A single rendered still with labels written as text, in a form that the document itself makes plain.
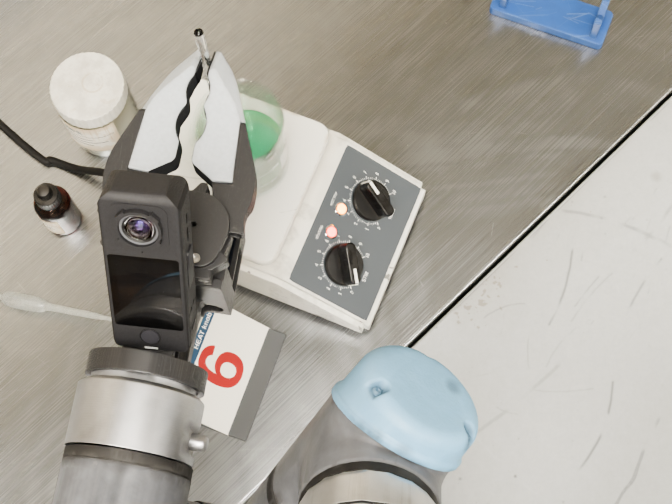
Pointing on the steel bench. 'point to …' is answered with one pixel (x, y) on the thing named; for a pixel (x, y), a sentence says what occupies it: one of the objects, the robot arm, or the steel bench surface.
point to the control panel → (355, 233)
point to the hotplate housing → (270, 286)
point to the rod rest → (559, 18)
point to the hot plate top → (271, 240)
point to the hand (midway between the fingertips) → (205, 65)
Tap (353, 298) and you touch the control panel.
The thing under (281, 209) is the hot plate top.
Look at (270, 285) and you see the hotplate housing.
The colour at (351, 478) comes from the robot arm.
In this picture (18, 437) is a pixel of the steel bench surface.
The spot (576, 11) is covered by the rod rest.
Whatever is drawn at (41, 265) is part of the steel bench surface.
